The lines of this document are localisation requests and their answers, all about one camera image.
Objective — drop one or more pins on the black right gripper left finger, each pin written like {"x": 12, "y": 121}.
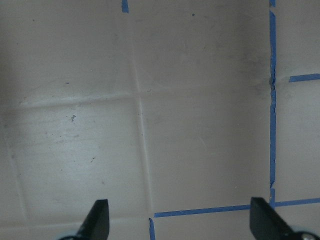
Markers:
{"x": 96, "y": 225}

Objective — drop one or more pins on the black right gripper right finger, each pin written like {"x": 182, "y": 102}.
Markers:
{"x": 265, "y": 223}

